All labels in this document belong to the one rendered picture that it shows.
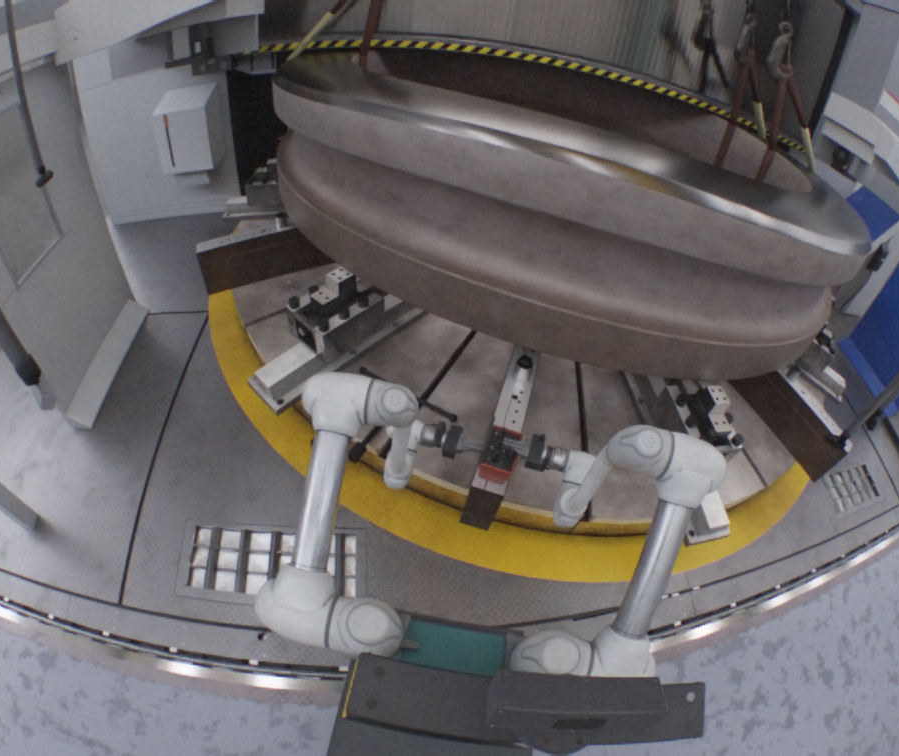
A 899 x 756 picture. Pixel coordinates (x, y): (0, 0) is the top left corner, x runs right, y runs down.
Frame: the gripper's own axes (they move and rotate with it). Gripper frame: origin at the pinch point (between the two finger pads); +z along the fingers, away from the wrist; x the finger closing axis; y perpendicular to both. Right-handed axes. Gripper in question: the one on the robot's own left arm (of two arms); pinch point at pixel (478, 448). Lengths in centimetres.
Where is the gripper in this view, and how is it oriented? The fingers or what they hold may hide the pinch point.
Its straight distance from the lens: 170.1
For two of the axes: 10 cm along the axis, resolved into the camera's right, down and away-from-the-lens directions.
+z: 9.5, 2.1, -2.2
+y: 0.1, 6.9, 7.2
